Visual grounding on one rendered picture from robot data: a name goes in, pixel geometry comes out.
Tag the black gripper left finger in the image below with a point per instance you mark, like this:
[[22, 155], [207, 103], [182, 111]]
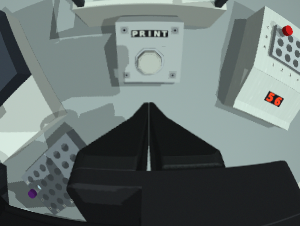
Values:
[[121, 147]]

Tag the grey bench mat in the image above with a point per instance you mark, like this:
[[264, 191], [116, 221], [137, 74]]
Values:
[[80, 63]]

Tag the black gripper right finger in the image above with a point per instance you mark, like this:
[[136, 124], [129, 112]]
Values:
[[176, 148]]

